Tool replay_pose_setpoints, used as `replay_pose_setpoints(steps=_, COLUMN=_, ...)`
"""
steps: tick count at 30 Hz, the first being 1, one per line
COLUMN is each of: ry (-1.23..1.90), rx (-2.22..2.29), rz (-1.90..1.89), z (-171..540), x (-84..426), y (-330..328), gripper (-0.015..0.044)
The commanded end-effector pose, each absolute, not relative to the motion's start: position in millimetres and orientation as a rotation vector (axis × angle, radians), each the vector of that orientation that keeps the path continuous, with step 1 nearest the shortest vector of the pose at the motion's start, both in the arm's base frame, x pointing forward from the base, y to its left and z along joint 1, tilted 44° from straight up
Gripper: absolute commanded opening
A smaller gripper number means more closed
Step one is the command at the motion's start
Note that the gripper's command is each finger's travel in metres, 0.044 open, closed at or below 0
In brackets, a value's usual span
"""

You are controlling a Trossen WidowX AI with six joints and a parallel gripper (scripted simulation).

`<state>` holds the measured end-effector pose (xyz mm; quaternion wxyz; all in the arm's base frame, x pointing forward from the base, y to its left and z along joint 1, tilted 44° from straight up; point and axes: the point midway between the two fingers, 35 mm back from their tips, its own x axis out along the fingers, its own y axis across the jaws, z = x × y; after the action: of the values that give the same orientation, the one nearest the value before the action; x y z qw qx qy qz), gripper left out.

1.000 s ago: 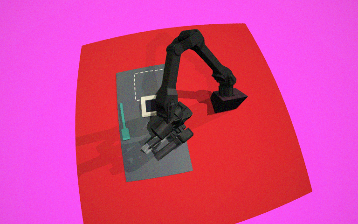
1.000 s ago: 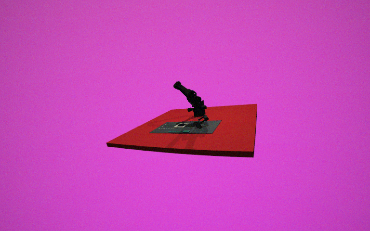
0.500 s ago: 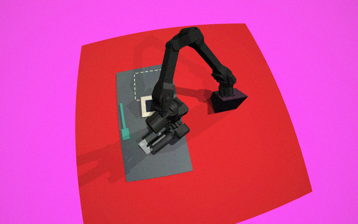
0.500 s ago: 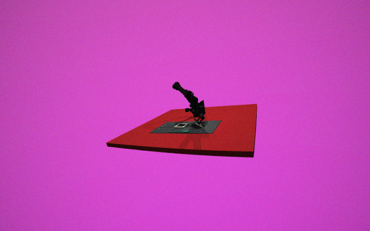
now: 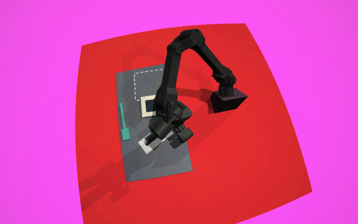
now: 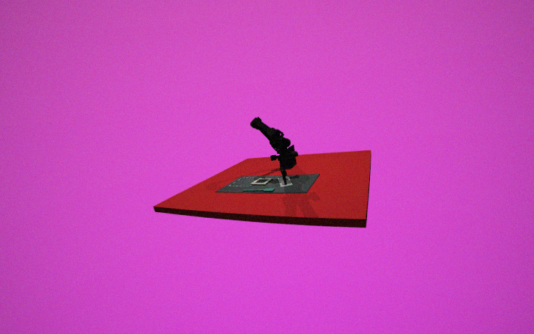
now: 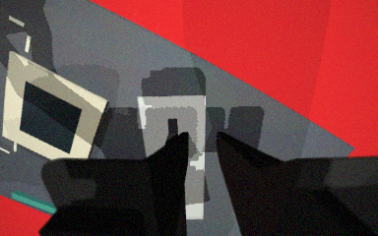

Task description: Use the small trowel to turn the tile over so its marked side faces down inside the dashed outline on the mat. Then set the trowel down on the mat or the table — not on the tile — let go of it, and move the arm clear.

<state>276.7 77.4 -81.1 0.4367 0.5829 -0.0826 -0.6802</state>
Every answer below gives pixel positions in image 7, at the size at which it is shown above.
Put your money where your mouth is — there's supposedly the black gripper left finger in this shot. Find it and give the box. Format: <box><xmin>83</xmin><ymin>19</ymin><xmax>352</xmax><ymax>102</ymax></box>
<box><xmin>41</xmin><ymin>132</ymin><xmax>189</xmax><ymax>236</ymax></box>

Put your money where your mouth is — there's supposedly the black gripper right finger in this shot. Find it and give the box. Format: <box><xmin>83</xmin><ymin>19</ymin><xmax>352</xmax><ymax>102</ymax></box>
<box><xmin>217</xmin><ymin>132</ymin><xmax>378</xmax><ymax>236</ymax></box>

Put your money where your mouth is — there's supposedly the beige square tile with dark centre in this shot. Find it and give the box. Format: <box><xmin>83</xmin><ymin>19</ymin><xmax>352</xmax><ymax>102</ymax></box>
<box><xmin>2</xmin><ymin>51</ymin><xmax>109</xmax><ymax>160</ymax></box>

